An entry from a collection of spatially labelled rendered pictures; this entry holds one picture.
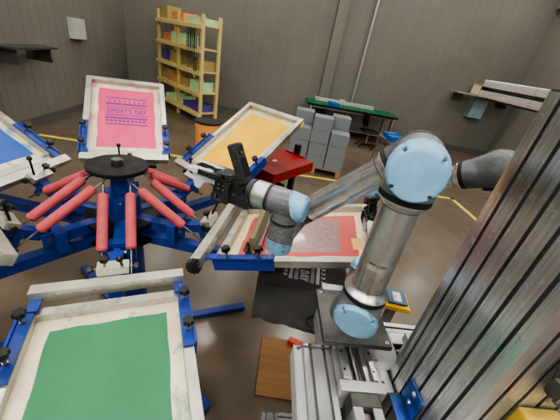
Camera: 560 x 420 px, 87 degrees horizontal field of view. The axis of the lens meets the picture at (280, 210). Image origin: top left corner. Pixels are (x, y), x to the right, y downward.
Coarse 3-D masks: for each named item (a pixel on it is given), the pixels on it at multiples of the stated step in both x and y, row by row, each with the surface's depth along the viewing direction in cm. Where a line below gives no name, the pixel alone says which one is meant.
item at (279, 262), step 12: (348, 204) 180; (360, 204) 179; (240, 216) 182; (240, 228) 174; (228, 240) 158; (276, 264) 137; (288, 264) 136; (300, 264) 135; (312, 264) 134; (324, 264) 133; (336, 264) 132; (348, 264) 131
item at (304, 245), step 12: (264, 240) 160; (300, 240) 157; (312, 240) 155; (324, 240) 154; (336, 240) 153; (348, 240) 152; (240, 252) 152; (252, 252) 151; (300, 252) 146; (312, 252) 145; (324, 252) 144; (336, 252) 143; (348, 252) 142
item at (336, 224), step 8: (336, 216) 176; (344, 216) 175; (352, 216) 174; (312, 224) 170; (320, 224) 169; (328, 224) 168; (336, 224) 167; (344, 224) 166; (352, 224) 166; (248, 232) 169; (304, 232) 163; (312, 232) 162; (320, 232) 161; (328, 232) 160; (336, 232) 160; (344, 232) 159; (352, 232) 158
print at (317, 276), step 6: (288, 270) 163; (294, 270) 164; (300, 270) 165; (306, 270) 166; (312, 270) 167; (318, 270) 168; (324, 270) 169; (282, 276) 158; (288, 276) 159; (294, 276) 160; (300, 276) 161; (306, 276) 162; (312, 276) 162; (318, 276) 163; (324, 276) 164; (312, 282) 158; (318, 282) 159; (324, 282) 159
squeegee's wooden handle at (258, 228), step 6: (264, 210) 170; (264, 216) 165; (258, 222) 157; (264, 222) 165; (258, 228) 152; (252, 234) 147; (258, 234) 152; (252, 240) 144; (258, 240) 151; (252, 246) 146
